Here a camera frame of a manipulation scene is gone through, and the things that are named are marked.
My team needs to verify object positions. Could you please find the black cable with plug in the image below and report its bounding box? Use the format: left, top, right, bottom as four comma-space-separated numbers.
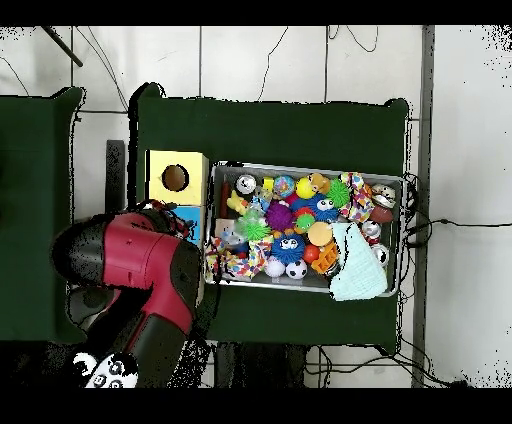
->
403, 217, 512, 247

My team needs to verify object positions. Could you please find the dark green tablecloth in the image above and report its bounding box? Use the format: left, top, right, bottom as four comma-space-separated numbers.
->
125, 82, 410, 348

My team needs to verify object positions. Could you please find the orange plastic block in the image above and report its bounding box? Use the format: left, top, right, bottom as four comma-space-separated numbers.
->
311, 241, 341, 275

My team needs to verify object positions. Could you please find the grey rounded base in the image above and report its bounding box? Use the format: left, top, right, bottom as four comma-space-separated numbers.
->
66, 285, 117, 330

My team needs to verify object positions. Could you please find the globe print ball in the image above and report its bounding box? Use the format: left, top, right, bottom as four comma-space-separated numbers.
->
273, 174, 296, 198

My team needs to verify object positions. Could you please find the brown teddy bear plush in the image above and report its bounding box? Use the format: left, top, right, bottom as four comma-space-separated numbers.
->
307, 172, 333, 196

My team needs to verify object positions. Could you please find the silver drink can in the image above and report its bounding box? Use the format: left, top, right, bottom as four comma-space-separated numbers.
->
234, 174, 258, 195

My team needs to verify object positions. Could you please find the wooden three-hole box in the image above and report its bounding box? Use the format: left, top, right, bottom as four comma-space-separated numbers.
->
145, 149, 210, 249

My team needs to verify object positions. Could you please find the black upright stand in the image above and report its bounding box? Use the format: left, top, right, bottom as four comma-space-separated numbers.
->
104, 139, 126, 213

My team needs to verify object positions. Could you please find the clear plastic bottle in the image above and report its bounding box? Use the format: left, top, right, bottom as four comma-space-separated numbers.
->
220, 227, 248, 246

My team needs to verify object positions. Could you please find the metal mesh bin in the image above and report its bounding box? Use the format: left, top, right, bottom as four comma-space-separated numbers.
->
202, 160, 405, 298

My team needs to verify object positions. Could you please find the polka-dot colourful cloth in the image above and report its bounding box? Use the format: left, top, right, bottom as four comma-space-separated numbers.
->
338, 170, 376, 224
226, 237, 274, 280

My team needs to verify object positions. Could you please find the black rod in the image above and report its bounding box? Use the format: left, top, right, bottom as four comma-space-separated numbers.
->
41, 25, 84, 68

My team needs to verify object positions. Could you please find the purple spiky rubber toy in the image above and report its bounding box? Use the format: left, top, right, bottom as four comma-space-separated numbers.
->
264, 200, 295, 232

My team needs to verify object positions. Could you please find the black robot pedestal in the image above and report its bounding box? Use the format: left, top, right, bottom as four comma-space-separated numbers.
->
215, 341, 309, 388

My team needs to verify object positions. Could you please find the mint waffle cloth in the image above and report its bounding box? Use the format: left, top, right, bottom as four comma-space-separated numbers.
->
329, 221, 390, 302

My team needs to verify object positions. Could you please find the clear bottle with blue label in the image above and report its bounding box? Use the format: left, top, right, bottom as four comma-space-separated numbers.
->
247, 186, 275, 219

